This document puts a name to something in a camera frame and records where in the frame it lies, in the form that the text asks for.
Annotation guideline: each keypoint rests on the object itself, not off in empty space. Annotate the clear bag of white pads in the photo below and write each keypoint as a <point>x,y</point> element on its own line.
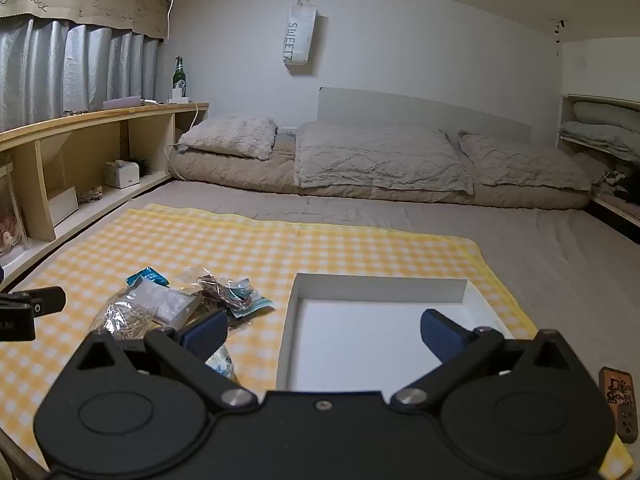
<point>165,300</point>

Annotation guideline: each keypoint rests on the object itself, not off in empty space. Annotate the white tissue box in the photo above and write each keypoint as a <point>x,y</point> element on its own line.
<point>122,175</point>

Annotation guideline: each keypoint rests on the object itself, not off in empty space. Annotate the pale patterned plastic packet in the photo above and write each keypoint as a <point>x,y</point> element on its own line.
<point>222,362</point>

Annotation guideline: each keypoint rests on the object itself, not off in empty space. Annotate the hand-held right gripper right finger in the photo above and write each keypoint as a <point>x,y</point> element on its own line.
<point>442,335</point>

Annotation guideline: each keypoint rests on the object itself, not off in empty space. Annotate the white cardboard box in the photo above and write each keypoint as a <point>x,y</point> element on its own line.
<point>360,340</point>

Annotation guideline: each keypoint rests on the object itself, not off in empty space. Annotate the pale flat box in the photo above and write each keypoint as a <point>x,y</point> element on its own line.
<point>122,102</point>

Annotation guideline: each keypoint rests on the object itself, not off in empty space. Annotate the yellow checked cloth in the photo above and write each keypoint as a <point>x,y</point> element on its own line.
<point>250,240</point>

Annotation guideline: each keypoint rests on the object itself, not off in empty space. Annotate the textured beige pillow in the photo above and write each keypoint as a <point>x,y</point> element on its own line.
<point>520,162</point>

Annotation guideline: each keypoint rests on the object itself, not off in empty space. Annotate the white folder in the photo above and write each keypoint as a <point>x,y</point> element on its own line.
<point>62,205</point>

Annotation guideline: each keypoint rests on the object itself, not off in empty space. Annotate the grey curtains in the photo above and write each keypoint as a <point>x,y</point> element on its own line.
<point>60,70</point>

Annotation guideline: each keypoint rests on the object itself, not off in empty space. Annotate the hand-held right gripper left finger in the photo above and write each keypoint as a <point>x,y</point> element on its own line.
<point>205,334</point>

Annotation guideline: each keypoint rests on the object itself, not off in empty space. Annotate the folded grey bedding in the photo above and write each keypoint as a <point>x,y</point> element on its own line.
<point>600,132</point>

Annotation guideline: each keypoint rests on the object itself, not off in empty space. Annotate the white hanging bag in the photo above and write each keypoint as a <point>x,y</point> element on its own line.
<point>301,35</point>

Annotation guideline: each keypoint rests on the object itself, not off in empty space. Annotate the small trinkets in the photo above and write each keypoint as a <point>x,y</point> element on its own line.
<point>90,195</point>

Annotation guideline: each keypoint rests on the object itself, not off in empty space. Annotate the wooden shelf unit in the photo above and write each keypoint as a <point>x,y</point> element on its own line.
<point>90,135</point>

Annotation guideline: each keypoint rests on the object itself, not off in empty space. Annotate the green glass bottle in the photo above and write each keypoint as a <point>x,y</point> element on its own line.
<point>179,75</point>

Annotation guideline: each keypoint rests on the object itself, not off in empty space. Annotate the fluffy beige pillow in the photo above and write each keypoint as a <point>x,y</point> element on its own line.
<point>230,137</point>

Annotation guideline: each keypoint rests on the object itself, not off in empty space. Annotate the white charger block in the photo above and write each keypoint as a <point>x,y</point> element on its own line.
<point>180,96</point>

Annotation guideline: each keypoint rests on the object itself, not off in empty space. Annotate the dark clothes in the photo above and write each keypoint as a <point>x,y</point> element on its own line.
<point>620,185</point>

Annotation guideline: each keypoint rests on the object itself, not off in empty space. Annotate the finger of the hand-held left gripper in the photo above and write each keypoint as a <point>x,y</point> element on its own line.
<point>45,300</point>

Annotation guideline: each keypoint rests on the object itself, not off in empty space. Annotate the rolled beige comforter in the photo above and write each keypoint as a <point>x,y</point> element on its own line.
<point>225,172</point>

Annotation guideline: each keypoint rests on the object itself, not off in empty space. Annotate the folded beige quilt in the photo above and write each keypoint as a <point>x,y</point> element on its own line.
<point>380,160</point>

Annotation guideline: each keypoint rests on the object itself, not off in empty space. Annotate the framed picture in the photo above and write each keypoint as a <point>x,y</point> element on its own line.
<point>10,215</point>

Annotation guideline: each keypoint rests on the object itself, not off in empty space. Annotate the dark fuzzy object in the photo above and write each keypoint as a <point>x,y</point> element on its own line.
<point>145,167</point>

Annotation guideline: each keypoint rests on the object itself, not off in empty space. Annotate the black wall clips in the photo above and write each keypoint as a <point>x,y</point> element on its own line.
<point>559,25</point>

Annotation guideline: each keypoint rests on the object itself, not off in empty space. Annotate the blue packet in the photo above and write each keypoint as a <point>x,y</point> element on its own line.
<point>147,275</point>

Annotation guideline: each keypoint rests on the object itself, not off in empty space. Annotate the clear bag of rubber bands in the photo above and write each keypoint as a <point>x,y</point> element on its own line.
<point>125,317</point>

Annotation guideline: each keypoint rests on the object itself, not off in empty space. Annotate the printed wooden tag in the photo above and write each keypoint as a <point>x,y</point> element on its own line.
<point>620,400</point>

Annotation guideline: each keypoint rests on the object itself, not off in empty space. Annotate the white side shelf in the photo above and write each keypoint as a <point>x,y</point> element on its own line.
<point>575,70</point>

